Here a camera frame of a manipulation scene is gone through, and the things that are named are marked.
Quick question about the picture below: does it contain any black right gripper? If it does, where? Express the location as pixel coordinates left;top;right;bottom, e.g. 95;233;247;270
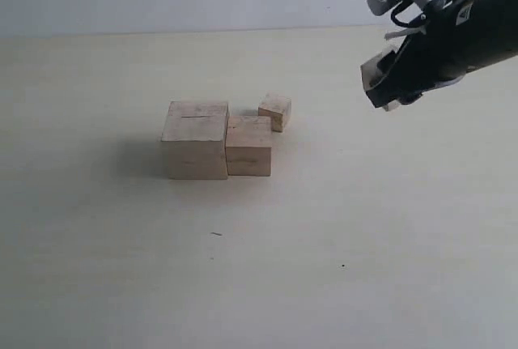
365;0;517;109

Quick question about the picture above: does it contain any medium wooden cube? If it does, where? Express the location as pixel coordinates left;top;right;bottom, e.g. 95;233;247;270
360;45;397;112

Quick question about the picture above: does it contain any smallest wooden cube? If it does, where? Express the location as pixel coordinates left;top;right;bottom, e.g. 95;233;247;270
258;94;291;133

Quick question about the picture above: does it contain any tall wooden cube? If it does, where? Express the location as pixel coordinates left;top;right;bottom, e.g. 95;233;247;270
226;116;272;177

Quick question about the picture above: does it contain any largest wooden cube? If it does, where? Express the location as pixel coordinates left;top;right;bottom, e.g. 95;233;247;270
161;101;229;180

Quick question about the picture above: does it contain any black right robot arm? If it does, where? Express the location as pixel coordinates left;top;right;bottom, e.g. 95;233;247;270
363;0;517;109

